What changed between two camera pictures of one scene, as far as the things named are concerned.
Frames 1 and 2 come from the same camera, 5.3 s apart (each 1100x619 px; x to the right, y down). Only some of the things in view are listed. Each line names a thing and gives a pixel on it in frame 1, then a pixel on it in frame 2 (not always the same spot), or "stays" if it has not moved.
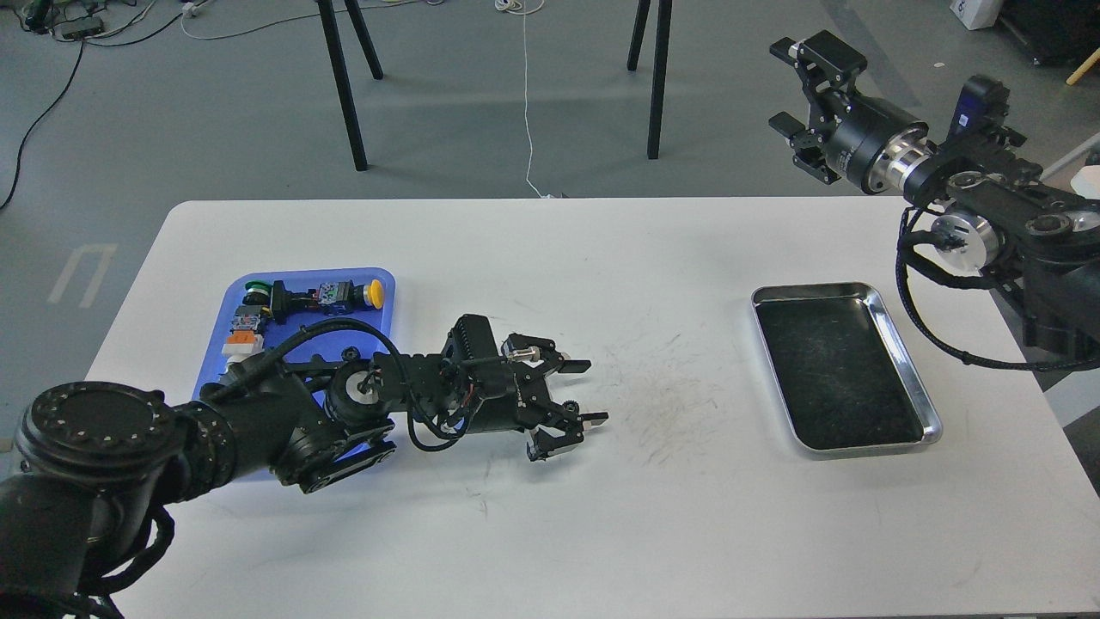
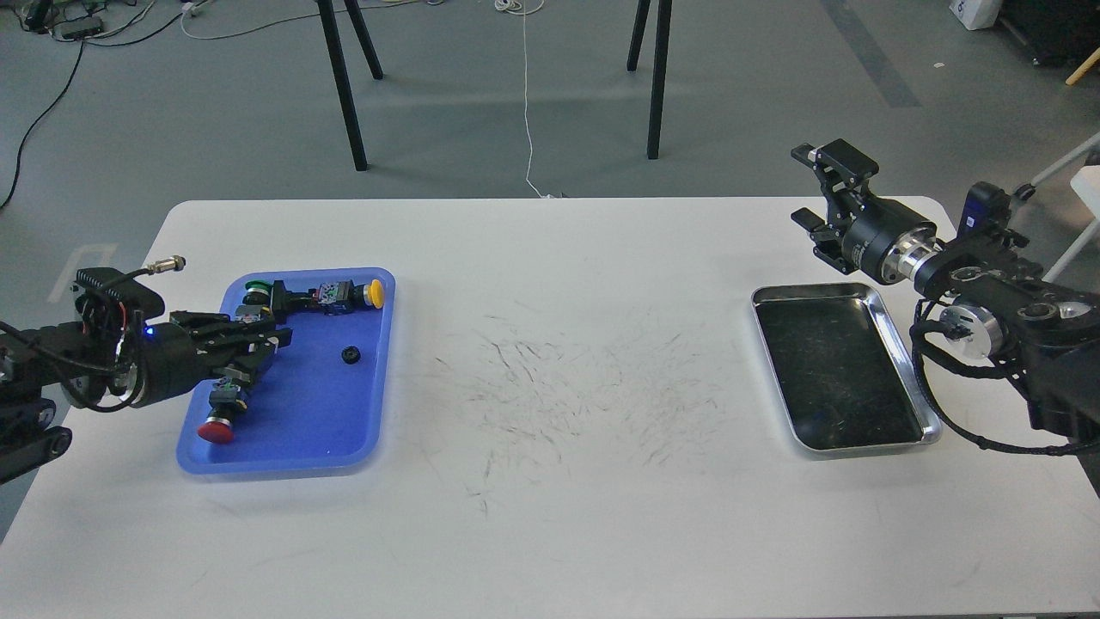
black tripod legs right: (659, 68) stays
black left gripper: (506, 395) → (183, 353)
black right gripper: (854, 128) → (885, 241)
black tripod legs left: (357, 18) stays
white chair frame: (1085, 179) stays
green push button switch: (259, 293) stays
